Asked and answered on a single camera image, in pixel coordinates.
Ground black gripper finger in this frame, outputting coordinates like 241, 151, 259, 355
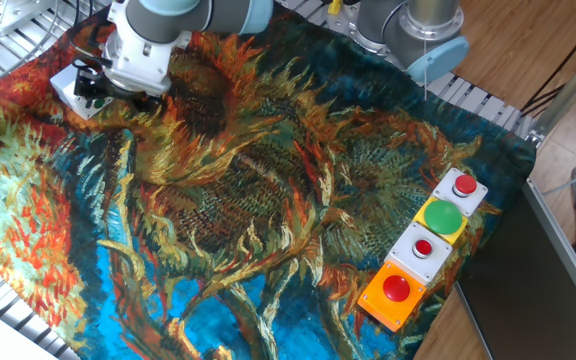
72, 66, 103, 87
72, 83, 102, 100

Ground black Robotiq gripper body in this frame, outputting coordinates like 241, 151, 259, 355
95, 78, 145, 103

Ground white box small green button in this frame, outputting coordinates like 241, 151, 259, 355
49, 63, 115, 121

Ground white box small red button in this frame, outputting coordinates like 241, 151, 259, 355
383, 221, 454, 288

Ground orange box big red button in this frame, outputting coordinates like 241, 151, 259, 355
356, 259, 428, 334

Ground yellow box big green button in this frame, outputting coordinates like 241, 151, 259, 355
411, 197, 470, 247

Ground white box red mushroom button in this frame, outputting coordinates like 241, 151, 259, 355
431, 167, 490, 218

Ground aluminium mounting plate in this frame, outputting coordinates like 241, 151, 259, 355
0, 0, 57, 39

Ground sunflower painting print cloth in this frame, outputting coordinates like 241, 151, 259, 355
0, 0, 537, 360

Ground dark grey panel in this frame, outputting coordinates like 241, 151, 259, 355
454, 178, 576, 360

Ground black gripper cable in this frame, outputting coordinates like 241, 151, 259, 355
66, 0, 115, 70

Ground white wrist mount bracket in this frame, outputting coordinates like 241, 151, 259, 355
100, 1, 193, 98

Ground black floor cables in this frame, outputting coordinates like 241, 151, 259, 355
519, 9, 576, 117

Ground aluminium frame profile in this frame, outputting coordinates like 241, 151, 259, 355
526, 44, 576, 149

